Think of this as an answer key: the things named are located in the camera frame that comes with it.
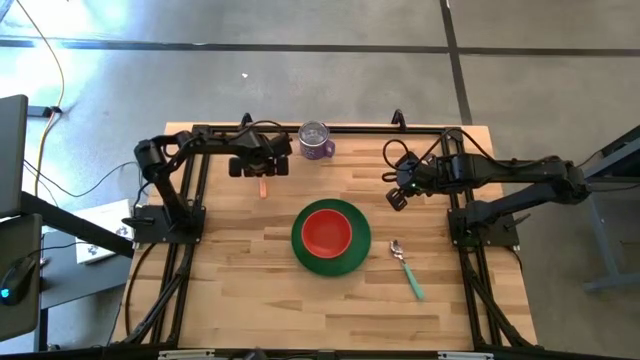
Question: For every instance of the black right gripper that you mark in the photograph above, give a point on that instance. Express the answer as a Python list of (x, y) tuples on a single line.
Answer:
[(422, 177)]

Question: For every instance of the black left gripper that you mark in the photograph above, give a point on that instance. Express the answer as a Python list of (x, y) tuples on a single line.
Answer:
[(265, 150)]

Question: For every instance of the red bowl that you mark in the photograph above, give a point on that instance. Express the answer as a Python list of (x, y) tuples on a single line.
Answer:
[(326, 233)]

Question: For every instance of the green plate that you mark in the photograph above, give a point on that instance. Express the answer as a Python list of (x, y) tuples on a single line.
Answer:
[(330, 267)]

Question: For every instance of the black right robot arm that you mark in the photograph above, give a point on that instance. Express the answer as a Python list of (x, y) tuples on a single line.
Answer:
[(525, 170)]

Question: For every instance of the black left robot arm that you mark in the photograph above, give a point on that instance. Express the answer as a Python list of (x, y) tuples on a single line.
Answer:
[(215, 145)]

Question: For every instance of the purple mug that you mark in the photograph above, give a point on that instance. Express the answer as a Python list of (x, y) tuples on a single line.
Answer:
[(314, 145)]

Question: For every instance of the white printed box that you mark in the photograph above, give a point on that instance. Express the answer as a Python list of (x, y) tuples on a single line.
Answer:
[(102, 220)]

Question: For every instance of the black diagonal beam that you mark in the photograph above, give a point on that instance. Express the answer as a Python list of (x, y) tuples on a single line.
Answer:
[(65, 220)]

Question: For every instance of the grey side desk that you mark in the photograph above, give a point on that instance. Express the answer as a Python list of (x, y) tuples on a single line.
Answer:
[(75, 280)]

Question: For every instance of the grey power adapter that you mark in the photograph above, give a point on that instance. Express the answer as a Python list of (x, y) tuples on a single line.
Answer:
[(44, 111)]

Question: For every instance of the dark grey monitor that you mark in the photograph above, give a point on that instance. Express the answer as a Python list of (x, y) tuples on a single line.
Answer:
[(12, 155)]

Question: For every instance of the dark grey mouse pad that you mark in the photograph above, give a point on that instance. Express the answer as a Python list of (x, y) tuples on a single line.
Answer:
[(20, 235)]

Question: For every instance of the black computer mouse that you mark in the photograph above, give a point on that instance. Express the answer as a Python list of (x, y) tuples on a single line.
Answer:
[(17, 282)]

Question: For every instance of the black frame clamp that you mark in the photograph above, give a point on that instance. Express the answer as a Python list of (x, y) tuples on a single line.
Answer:
[(398, 118), (246, 119)]

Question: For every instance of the black aluminium table frame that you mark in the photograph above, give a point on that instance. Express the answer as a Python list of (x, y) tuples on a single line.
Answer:
[(360, 130)]

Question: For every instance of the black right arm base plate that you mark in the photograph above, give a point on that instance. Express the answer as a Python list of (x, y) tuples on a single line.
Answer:
[(485, 235)]

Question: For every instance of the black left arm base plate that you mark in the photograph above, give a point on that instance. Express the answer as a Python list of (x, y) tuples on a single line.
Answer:
[(150, 227)]

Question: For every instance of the white table bracket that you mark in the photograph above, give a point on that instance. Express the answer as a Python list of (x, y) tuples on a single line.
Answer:
[(186, 354), (466, 356)]

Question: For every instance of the grey metal table frame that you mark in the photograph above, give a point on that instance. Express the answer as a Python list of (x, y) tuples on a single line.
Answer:
[(607, 165)]

